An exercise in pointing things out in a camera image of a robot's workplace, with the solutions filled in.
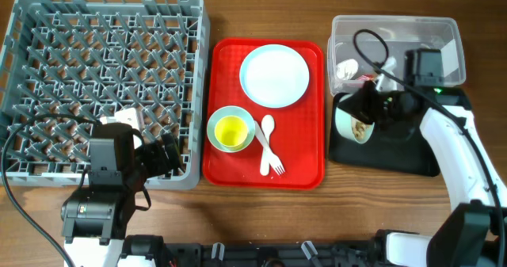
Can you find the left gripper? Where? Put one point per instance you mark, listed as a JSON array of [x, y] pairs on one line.
[[160, 165]]

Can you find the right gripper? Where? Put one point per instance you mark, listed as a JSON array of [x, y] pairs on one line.
[[359, 101]]

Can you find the food scraps rice and nuts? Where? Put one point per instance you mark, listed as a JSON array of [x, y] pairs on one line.
[[360, 130]]

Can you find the light green bowl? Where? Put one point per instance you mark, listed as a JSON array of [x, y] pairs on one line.
[[342, 121], [230, 110]]

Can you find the white napkin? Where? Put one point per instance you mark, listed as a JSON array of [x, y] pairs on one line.
[[347, 69]]

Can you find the yellow plastic cup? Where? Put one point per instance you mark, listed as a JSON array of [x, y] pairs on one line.
[[231, 132]]

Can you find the red snack wrapper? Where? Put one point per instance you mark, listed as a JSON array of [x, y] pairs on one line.
[[366, 77]]

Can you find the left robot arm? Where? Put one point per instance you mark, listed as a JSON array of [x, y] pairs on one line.
[[96, 215]]

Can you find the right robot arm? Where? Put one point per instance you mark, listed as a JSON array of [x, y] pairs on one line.
[[475, 232]]

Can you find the grey dishwasher rack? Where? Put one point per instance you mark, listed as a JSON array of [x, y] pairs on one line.
[[65, 63]]

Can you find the clear plastic bin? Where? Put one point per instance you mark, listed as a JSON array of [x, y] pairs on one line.
[[401, 34]]

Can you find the black tray bin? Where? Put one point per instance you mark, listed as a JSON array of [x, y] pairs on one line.
[[401, 147]]

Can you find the red serving tray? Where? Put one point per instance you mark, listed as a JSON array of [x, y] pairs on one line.
[[298, 136]]

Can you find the light blue plate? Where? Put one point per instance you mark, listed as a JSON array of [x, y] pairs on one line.
[[274, 76]]

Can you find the white plastic spoon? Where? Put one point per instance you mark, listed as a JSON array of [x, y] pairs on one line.
[[267, 126]]

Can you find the white plastic fork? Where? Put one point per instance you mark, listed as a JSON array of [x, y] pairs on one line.
[[274, 161]]

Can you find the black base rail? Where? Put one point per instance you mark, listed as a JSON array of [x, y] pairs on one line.
[[257, 255]]

